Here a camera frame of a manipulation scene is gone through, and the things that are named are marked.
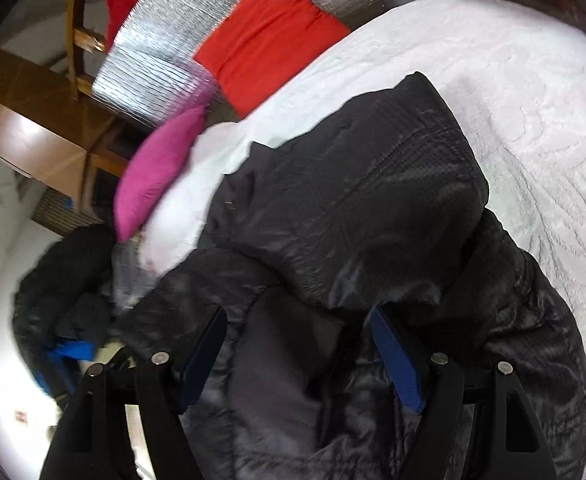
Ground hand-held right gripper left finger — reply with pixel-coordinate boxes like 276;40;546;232
39;305;228;480

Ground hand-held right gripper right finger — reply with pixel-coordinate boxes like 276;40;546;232
368;305;558;480

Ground black puffer jacket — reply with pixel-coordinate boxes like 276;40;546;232
115;72;586;480

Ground pile of black clothes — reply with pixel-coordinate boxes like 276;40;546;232
13;225;124;396

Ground grey cloth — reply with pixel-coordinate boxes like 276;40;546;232
110;242;146;311

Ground pink pillow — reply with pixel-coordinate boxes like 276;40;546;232
114;105;208;242

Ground wooden cabinet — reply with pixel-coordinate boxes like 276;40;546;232
0;47;134;216

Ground white textured blanket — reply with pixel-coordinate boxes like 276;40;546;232
140;0;586;401

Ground silver foil headboard sheet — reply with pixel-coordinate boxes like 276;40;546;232
92;0;388;136

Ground red pillow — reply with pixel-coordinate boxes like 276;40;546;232
194;0;352;118

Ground wooden rack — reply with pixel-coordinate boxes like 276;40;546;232
65;0;114;101

